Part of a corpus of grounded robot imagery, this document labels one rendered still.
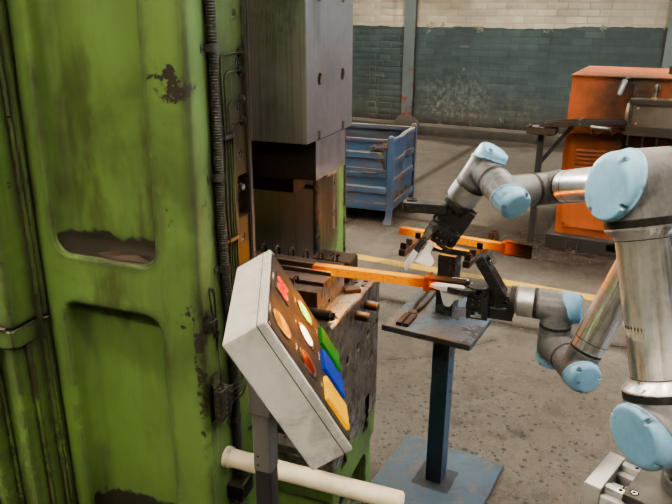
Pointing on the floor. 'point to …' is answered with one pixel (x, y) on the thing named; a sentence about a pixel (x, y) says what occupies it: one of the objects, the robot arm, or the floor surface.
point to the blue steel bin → (380, 166)
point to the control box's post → (265, 459)
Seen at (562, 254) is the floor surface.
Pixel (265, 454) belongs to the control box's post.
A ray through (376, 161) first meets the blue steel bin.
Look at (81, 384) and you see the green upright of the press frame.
